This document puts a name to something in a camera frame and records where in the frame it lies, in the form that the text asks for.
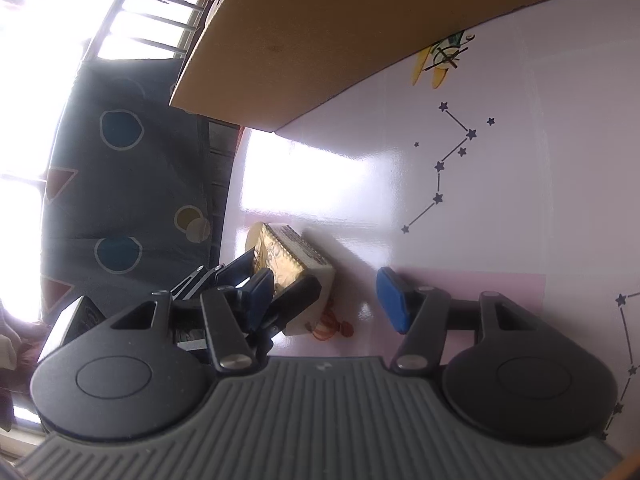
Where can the brown cardboard box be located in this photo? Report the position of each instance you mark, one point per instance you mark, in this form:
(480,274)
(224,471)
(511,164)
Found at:
(263,63)

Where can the gold tissue pack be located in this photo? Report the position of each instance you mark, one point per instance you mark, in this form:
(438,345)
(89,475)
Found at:
(289,256)

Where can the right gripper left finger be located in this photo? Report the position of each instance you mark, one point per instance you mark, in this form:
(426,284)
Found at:
(258,307)

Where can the black camera box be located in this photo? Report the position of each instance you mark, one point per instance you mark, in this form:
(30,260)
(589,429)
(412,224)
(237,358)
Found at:
(76,319)

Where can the blue patterned curtain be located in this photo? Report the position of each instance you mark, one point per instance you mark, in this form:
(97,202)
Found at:
(136,189)

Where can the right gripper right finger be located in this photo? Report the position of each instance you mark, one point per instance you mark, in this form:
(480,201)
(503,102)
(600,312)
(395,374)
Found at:
(506,335)

